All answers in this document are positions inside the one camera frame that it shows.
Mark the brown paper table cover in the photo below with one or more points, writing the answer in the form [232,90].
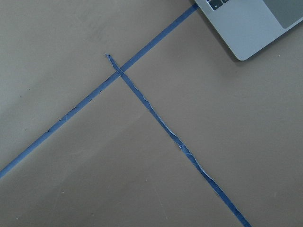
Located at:
[107,162]

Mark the dark grey laptop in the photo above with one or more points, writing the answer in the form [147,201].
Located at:
[247,26]

